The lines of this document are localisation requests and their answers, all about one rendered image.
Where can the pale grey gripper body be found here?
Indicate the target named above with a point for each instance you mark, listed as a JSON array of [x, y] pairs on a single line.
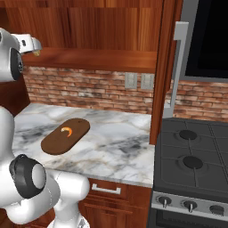
[[34, 44]]

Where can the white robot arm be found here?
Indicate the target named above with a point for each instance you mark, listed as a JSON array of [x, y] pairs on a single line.
[[17, 190]]

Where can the orange piece of meat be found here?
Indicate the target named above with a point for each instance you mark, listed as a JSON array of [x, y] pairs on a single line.
[[69, 131]]

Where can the brown oval cutting board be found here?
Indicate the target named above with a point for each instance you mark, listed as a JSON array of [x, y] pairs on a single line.
[[63, 138]]

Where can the wooden base cabinet door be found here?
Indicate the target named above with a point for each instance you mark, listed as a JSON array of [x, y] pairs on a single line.
[[112, 215]]

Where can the tall wooden side panel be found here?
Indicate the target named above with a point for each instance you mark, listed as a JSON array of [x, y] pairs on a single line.
[[164, 74]]

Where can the black microwave oven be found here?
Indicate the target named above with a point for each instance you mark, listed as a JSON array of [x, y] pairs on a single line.
[[209, 38]]

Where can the wooden drawer front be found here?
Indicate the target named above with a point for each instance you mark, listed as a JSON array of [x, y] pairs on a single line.
[[135, 193]]

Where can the dark grey stove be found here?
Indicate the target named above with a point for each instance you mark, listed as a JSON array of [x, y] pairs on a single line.
[[190, 166]]

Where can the grey stove knob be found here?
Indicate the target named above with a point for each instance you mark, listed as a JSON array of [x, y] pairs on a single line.
[[190, 205], [164, 201], [216, 209]]

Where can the wooden wall cabinet door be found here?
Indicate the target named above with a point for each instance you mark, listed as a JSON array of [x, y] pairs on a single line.
[[38, 28], [104, 29]]

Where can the wooden wall cabinet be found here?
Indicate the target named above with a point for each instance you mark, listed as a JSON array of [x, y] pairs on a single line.
[[98, 61]]

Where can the grey wall outlet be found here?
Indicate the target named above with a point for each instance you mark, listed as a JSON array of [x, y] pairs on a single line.
[[131, 80], [147, 81]]

